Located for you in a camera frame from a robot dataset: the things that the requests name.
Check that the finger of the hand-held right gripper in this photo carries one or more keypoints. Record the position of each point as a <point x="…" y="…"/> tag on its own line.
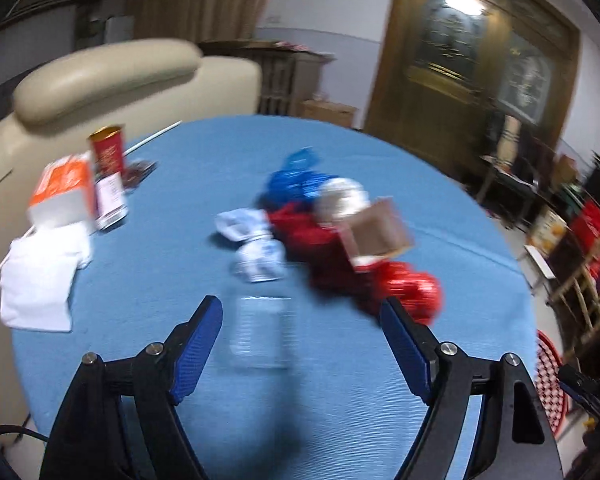
<point x="582" y="385"/>

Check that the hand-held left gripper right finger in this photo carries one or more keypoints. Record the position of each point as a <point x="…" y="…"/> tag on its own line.
<point x="402" y="347"/>

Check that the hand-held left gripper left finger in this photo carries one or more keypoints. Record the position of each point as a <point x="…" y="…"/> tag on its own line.
<point x="197" y="345"/>

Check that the red plastic mesh basket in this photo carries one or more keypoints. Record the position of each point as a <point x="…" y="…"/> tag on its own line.
<point x="550" y="385"/>

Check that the small cardboard carton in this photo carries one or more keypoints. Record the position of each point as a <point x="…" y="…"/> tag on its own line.
<point x="377" y="232"/>

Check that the blue face mask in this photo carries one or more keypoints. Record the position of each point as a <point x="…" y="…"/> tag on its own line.
<point x="240" y="225"/>

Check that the dark red plastic bag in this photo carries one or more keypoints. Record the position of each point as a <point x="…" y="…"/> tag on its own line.
<point x="315" y="250"/>

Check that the silver wrapper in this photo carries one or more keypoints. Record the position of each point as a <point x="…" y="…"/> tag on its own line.
<point x="342" y="197"/>

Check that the shiny red wrapper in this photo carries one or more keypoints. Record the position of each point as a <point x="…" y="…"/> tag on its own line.
<point x="412" y="287"/>

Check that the clear plastic bottle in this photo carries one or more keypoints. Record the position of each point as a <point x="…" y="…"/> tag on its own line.
<point x="262" y="320"/>

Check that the wicker armchair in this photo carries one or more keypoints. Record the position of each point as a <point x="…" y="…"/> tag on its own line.
<point x="580" y="290"/>

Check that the blue tablecloth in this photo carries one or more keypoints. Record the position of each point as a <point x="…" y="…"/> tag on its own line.
<point x="155" y="260"/>

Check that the orange print carton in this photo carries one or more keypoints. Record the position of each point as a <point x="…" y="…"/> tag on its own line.
<point x="547" y="230"/>

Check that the red gift box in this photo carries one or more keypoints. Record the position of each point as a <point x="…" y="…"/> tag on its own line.
<point x="592" y="222"/>

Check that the white tissue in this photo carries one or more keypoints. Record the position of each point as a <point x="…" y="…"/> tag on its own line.
<point x="42" y="280"/>

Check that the small white box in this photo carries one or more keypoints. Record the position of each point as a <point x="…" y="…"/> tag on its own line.
<point x="111" y="200"/>

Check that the dark snack packet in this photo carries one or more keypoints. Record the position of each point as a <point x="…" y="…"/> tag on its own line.
<point x="139" y="172"/>

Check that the blue plastic bag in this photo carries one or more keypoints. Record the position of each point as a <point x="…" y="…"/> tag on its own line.
<point x="292" y="182"/>

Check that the dark wooden chair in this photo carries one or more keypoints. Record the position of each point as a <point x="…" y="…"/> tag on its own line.
<point x="510" y="180"/>

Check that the orange and white carton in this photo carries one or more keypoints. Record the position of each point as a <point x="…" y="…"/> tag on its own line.
<point x="62" y="187"/>

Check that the red paper cup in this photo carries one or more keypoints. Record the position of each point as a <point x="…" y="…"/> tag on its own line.
<point x="109" y="152"/>

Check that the thin white stick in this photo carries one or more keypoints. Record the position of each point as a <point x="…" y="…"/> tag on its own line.
<point x="152" y="136"/>

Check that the striped scarf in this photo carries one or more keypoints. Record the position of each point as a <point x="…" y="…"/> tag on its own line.
<point x="509" y="135"/>

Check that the brown cardboard box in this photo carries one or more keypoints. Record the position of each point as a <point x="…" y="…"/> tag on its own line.
<point x="327" y="112"/>

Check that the wooden radiator cover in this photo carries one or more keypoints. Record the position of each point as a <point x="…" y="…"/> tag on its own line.
<point x="285" y="80"/>

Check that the beige leather sofa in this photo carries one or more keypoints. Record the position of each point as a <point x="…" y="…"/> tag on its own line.
<point x="105" y="72"/>

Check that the wooden double door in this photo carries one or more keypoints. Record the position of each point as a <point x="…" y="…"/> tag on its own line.
<point x="455" y="60"/>

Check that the beige curtain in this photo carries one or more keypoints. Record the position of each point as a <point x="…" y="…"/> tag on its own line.
<point x="205" y="0"/>

